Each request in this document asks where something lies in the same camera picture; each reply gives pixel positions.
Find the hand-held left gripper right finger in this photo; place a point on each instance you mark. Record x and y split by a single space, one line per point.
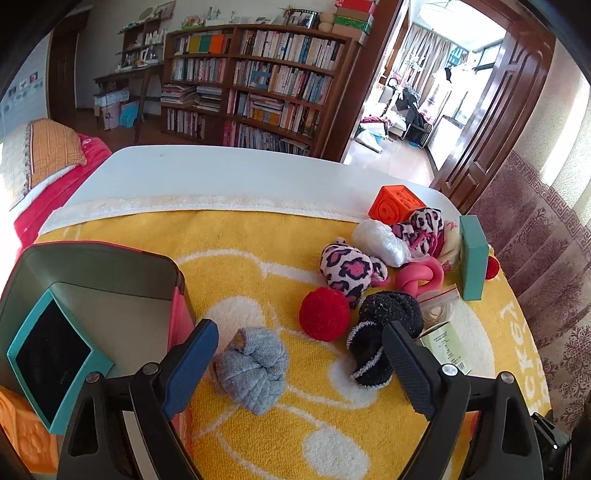
411 369

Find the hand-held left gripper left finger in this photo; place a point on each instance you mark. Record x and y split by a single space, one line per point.
191 369

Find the white green carton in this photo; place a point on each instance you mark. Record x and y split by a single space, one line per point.
448 346

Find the grey sock ball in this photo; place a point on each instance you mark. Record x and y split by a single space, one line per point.
254 369

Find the black fuzzy sock ball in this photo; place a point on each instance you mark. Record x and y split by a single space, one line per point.
392 309

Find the zip bag with roll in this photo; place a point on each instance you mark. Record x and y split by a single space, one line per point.
438 309

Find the pink rubber knot toy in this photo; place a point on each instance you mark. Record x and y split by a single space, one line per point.
411 277

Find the red pom-pom ball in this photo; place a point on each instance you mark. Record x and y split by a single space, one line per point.
323 314

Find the leopard print sock ball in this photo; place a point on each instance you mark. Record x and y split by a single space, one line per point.
425 224
346 272

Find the red tin container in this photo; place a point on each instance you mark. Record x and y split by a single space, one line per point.
92 272

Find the red-orange embossed cube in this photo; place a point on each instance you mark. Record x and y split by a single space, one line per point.
392 205

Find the cream fabric bundle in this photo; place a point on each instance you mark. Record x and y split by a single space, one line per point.
450 247

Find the yellow white patterned towel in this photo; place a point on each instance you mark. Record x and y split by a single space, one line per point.
277 258

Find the teal box with black insert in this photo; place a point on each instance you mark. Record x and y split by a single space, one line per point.
51 355

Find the light orange embossed cube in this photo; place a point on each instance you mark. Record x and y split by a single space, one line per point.
27 438

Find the mauve patterned cloth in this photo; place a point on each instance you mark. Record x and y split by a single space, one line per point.
545 240

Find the bed with red blanket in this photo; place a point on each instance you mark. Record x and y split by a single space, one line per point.
69 175

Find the carved wooden door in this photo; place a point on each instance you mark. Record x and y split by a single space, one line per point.
498 129

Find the black clothes pile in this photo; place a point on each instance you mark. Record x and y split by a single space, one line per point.
408 108

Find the blue plastic stool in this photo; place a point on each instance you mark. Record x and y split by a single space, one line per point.
129 113

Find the orange plaid pillow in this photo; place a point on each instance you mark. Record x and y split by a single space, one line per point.
55 143

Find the white plastic bin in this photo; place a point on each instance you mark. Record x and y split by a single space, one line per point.
110 116

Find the cream floral quilt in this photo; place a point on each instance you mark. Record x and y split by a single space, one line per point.
14 170

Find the wooden bookshelf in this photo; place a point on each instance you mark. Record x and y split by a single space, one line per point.
348 92

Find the wooden desk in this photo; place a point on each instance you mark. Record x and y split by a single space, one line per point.
115 78

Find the white wardrobe with pictures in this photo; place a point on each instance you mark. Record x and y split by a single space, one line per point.
23 106

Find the wooden desktop shelf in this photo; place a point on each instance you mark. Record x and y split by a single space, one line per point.
138 48

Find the dark wooden door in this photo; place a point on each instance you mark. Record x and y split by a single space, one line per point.
64 69

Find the rows of books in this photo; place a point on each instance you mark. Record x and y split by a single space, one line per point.
286 50

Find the green gift box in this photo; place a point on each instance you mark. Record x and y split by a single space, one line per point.
351 23

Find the red gift box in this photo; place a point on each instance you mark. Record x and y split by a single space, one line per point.
353 7

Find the wooden door frame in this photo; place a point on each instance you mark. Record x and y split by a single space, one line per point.
374 92

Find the black photo frame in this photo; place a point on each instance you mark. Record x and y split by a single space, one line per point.
300 19

